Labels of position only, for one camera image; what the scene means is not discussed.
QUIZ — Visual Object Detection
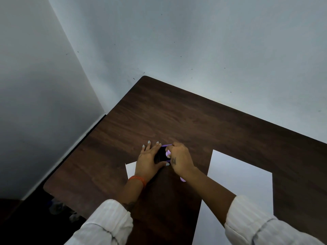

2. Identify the person's left hand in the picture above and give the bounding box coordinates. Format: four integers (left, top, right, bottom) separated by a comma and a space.
135, 141, 170, 180

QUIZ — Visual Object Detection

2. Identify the person's right hand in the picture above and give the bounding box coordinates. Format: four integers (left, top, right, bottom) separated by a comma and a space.
166, 142, 196, 178

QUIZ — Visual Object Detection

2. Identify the black smartphone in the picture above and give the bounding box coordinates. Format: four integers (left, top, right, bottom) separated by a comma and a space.
154, 146, 171, 165

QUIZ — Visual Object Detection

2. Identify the purple phone case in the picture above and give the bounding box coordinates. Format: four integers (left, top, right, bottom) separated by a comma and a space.
154, 144, 186, 182

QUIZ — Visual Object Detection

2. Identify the person's left forearm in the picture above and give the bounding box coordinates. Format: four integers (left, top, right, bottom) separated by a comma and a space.
112, 177, 147, 215

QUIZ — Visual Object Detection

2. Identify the person's right forearm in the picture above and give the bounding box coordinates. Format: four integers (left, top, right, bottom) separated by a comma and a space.
179, 167, 237, 225

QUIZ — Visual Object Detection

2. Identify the small white paper sheet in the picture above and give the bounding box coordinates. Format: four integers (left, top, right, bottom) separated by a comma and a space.
125, 161, 138, 179

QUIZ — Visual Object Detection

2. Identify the orange thread wristband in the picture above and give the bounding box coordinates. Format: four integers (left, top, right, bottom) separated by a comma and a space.
128, 175, 147, 188

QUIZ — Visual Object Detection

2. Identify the large white paper sheet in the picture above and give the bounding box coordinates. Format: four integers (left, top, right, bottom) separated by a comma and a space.
192, 150, 274, 245

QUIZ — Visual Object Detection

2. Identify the white striped shirt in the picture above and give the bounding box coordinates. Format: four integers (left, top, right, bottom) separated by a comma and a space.
64, 195, 325, 245

